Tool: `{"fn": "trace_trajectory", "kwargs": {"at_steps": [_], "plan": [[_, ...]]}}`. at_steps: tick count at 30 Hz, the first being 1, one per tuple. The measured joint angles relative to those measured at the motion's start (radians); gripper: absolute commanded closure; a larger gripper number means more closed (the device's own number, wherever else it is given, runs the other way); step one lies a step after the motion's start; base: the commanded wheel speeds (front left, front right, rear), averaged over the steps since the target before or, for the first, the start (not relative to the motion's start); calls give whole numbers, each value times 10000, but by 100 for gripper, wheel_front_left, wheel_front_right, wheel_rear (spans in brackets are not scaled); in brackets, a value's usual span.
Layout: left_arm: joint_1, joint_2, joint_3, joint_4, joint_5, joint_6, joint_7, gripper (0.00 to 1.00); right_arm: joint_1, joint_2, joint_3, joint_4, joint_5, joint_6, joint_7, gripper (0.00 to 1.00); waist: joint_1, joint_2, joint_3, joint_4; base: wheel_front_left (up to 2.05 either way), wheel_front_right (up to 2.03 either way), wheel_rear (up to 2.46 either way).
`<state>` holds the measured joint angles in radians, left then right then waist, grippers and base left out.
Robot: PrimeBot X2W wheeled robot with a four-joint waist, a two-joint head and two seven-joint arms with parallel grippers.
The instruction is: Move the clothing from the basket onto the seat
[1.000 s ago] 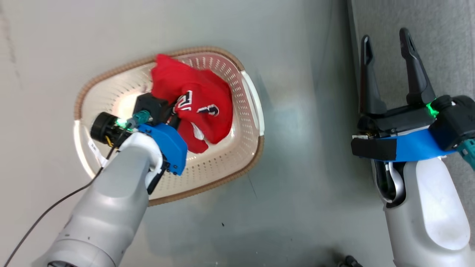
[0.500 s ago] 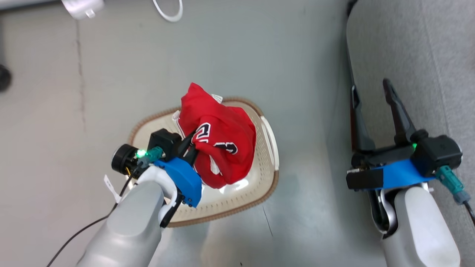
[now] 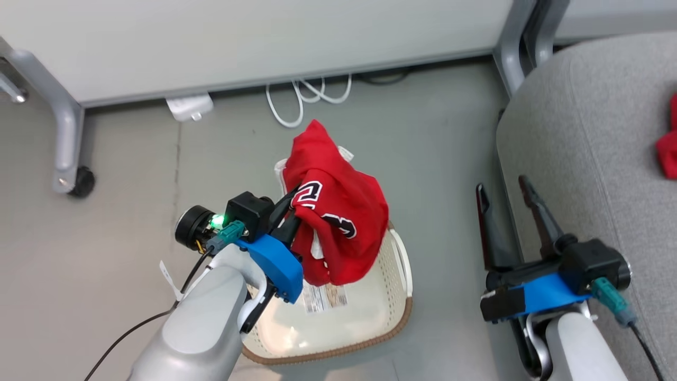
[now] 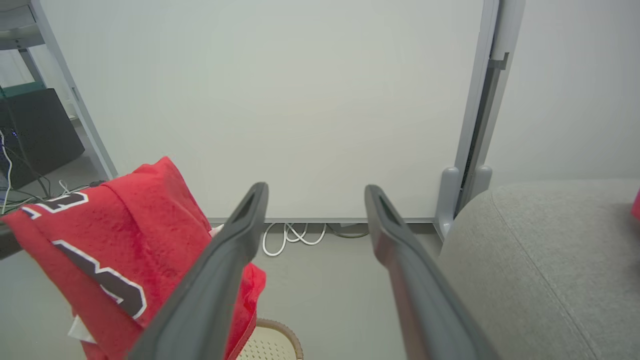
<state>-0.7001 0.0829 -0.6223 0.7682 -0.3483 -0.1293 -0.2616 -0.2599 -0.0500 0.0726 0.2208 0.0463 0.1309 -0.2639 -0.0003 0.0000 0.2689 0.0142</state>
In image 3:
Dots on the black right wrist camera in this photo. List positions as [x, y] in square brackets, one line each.
[592, 262]

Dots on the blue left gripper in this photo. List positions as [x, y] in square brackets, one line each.
[277, 267]

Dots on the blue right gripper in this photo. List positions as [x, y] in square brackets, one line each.
[534, 293]

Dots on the beige perforated laundry basket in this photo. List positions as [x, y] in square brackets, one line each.
[344, 328]

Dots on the large white partition panel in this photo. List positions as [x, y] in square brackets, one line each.
[264, 42]

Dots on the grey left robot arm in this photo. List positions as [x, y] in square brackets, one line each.
[206, 328]

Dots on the black caster wheel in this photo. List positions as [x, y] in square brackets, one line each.
[83, 182]

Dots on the red jersey with white letters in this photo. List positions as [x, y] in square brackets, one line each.
[668, 148]

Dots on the grey partition leg with caster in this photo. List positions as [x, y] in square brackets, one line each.
[66, 137]

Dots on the white power strip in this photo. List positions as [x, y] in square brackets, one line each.
[189, 107]

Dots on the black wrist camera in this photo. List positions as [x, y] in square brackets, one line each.
[592, 262]
[248, 211]

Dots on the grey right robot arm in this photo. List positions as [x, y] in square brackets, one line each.
[576, 349]

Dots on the grey metal table leg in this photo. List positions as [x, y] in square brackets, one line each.
[11, 91]

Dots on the grey fabric sofa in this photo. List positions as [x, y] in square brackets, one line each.
[592, 159]

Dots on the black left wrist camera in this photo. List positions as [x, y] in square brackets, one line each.
[248, 211]

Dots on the red jersey with black numbers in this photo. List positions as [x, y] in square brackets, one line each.
[338, 211]

